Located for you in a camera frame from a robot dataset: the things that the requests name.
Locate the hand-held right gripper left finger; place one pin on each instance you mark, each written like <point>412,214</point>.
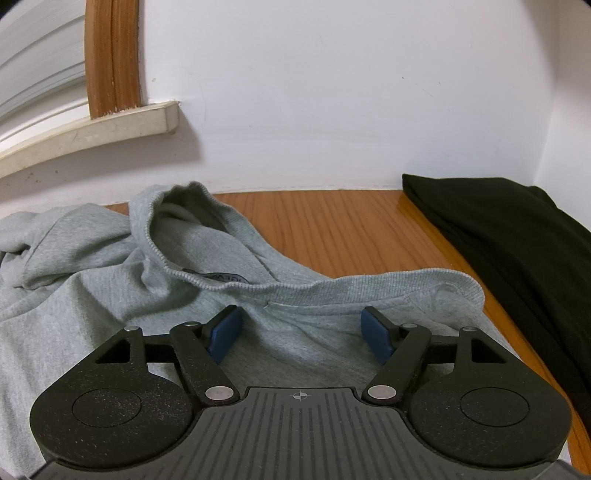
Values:
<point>224,334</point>

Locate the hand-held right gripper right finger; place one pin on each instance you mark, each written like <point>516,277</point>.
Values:
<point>376,334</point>

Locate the grey hoodie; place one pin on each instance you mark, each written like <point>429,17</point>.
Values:
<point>115,286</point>

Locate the cream window sill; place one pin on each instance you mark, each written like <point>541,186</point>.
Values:
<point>92,134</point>

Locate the white window shutter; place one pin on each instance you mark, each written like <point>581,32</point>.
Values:
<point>37,55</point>

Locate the wooden window frame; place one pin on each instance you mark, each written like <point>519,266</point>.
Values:
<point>111,55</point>

